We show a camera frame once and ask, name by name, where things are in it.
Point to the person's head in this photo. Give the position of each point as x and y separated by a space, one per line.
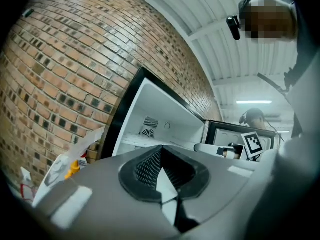
270 19

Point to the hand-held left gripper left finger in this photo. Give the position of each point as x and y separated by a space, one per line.
105 209

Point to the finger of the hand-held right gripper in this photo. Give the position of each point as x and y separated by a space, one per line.
208 149

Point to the white printed plastic package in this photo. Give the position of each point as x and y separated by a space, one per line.
56 169

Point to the black mini fridge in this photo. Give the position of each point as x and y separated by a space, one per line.
155 101

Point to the black head camera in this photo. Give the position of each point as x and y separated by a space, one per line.
233 27

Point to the ceiling light tube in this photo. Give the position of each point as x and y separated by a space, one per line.
253 102

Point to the white wall plug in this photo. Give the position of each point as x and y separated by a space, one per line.
26 176

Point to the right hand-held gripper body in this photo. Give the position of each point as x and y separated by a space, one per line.
253 145

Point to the dark wall fixture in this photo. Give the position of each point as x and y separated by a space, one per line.
28 13

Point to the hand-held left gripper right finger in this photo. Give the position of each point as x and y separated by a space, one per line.
220 184

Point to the person's black shirt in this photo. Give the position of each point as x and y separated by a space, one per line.
303 46

